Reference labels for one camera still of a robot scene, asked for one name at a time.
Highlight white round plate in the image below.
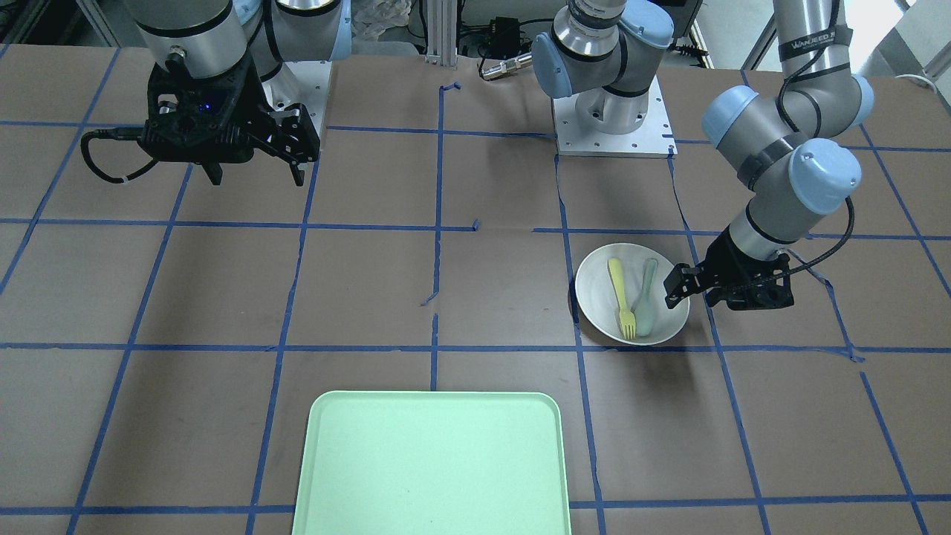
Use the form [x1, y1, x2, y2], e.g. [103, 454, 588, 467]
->
[575, 243, 690, 346]

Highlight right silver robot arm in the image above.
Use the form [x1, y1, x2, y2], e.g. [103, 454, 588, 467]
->
[126, 1, 352, 186]

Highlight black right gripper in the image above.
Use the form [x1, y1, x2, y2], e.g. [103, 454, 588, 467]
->
[140, 61, 320, 187]

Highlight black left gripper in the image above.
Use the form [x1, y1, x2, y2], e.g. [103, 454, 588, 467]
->
[663, 236, 795, 311]

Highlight yellow plastic fork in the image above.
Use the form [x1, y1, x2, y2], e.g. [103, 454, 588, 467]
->
[608, 257, 637, 341]

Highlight pale green plastic spoon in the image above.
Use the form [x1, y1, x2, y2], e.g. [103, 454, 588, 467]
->
[633, 257, 658, 338]

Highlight mint green serving tray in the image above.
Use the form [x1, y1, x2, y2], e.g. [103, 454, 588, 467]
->
[292, 392, 573, 534]

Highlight aluminium frame post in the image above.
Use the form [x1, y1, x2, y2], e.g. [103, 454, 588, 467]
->
[419, 0, 461, 70]

